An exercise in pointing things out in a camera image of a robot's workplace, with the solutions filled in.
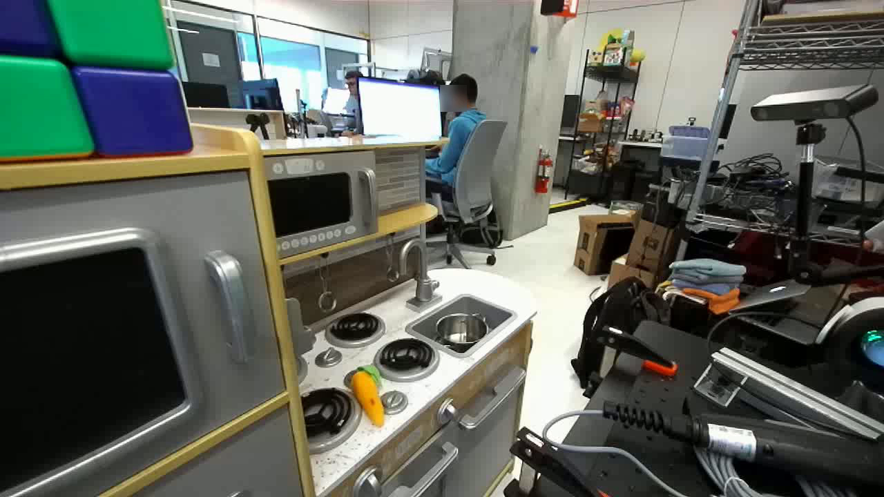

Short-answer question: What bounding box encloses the silver oven door handle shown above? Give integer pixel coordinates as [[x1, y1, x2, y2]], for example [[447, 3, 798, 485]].
[[201, 248, 253, 365]]

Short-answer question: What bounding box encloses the green storage bin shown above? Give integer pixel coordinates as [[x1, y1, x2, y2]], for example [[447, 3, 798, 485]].
[[48, 0, 176, 72]]

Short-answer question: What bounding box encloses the green foam block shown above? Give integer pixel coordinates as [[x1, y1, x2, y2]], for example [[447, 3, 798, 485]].
[[0, 52, 96, 163]]

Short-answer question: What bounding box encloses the silver drawer handle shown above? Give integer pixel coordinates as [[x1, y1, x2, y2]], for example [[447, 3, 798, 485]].
[[434, 365, 527, 434], [350, 439, 461, 497]]

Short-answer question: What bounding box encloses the folded blue cloth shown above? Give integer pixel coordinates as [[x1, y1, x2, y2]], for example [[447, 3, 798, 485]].
[[668, 257, 749, 290]]

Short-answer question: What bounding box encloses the black bag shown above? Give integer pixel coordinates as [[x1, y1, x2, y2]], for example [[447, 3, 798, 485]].
[[568, 277, 662, 395]]

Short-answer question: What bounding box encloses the brown cardboard box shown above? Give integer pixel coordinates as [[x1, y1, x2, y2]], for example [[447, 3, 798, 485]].
[[572, 209, 641, 278]]

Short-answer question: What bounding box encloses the orange handled black clamp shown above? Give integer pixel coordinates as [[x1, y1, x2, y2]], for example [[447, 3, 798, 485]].
[[595, 324, 682, 384]]

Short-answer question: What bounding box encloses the white computer monitor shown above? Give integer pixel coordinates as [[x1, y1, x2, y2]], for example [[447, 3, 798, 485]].
[[357, 74, 447, 143]]

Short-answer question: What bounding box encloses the blue storage bin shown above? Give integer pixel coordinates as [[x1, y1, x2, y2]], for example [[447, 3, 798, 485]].
[[0, 0, 61, 57]]

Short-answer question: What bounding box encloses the orange carrot toy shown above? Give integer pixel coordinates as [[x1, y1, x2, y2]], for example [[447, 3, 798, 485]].
[[345, 365, 390, 431]]

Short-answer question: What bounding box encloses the grey cable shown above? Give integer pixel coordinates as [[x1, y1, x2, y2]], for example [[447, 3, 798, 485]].
[[537, 408, 686, 497]]

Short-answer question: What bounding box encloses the person in blue shirt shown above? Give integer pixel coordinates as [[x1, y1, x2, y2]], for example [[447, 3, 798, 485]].
[[422, 72, 490, 201]]

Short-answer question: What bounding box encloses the toy kitchen unit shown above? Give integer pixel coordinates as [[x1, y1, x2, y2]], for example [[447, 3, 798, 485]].
[[0, 122, 539, 497]]

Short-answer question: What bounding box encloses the blue plastic crate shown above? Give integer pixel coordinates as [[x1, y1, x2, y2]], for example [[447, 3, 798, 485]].
[[658, 122, 716, 166]]

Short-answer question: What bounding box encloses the grey toy microwave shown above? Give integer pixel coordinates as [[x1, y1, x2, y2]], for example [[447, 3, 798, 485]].
[[262, 150, 382, 259]]

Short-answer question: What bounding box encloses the silver toy faucet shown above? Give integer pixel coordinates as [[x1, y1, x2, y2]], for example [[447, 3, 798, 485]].
[[398, 238, 445, 308]]

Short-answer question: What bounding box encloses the grey camera on stand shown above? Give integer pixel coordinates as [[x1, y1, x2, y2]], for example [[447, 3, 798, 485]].
[[749, 82, 882, 242]]

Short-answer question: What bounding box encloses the person behind monitor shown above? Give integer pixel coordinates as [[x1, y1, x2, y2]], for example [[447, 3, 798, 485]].
[[340, 69, 364, 132]]

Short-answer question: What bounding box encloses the black wire shelf rack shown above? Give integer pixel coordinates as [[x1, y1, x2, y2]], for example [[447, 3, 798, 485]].
[[567, 41, 646, 201]]

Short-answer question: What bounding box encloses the purple foam block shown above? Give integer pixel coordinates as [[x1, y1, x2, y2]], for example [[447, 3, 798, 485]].
[[71, 64, 197, 156]]

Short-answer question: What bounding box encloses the red fire extinguisher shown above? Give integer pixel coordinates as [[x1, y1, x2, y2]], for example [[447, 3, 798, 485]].
[[531, 145, 557, 199]]

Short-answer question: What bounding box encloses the silver toy sink basin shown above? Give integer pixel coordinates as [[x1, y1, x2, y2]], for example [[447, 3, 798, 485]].
[[404, 293, 516, 358]]

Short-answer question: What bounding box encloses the aluminium extrusion bar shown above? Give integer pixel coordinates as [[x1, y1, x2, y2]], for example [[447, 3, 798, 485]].
[[694, 346, 884, 445]]

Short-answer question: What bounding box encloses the grey office chair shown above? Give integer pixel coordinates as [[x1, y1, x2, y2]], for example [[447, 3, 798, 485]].
[[427, 118, 512, 270]]

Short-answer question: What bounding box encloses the silver toy pot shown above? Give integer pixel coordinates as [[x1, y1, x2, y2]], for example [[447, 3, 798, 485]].
[[434, 308, 492, 353]]

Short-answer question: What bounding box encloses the black coil toy burner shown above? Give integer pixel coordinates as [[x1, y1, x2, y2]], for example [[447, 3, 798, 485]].
[[374, 335, 441, 384], [324, 308, 390, 351], [299, 384, 364, 456]]

